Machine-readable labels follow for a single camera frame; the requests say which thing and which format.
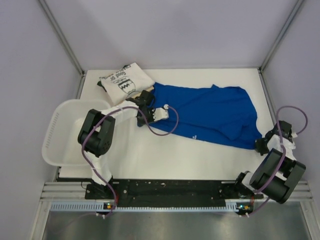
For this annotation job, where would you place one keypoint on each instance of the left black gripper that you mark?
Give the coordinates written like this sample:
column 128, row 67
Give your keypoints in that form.
column 151, row 119

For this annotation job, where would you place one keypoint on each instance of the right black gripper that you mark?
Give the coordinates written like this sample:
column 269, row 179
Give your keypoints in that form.
column 258, row 146

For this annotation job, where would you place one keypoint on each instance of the blue t-shirt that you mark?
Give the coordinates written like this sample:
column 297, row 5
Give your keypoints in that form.
column 219, row 115

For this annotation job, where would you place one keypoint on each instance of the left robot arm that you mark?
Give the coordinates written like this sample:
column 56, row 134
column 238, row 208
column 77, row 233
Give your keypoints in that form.
column 97, row 131

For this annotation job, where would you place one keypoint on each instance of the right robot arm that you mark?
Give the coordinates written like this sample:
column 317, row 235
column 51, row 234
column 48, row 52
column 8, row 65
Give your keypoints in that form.
column 279, row 172

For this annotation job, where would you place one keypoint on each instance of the white folded printed t-shirt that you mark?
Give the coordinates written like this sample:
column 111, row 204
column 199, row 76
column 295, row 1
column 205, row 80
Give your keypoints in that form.
column 125, row 83

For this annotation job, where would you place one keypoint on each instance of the white plastic basket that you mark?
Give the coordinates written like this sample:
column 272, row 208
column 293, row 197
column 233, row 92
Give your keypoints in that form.
column 60, row 147

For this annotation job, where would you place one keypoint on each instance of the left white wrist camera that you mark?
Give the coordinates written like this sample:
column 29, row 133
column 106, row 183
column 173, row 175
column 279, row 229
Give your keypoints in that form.
column 160, row 113

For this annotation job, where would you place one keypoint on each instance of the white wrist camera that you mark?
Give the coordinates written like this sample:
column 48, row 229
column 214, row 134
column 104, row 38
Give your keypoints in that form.
column 291, row 136
column 160, row 113

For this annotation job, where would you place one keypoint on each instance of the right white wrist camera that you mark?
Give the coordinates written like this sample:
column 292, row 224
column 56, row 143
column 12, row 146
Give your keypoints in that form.
column 291, row 136

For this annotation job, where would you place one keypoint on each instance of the right aluminium frame post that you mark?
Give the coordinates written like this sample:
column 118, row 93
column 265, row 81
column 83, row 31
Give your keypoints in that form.
column 298, row 6

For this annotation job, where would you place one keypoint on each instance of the aluminium frame post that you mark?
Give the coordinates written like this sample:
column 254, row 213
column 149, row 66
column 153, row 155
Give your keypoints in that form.
column 60, row 35
column 298, row 6

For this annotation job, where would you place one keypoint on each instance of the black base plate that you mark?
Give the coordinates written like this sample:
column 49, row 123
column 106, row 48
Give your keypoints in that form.
column 160, row 193

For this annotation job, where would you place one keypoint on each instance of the aluminium front rail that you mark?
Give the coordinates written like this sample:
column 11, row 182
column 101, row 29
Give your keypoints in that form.
column 76, row 191

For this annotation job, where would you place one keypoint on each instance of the grey slotted cable duct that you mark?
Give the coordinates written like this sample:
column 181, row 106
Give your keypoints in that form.
column 102, row 207

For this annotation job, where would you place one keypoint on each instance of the left aluminium frame post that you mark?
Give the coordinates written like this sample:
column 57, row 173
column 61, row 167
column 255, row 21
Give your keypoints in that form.
column 60, row 35

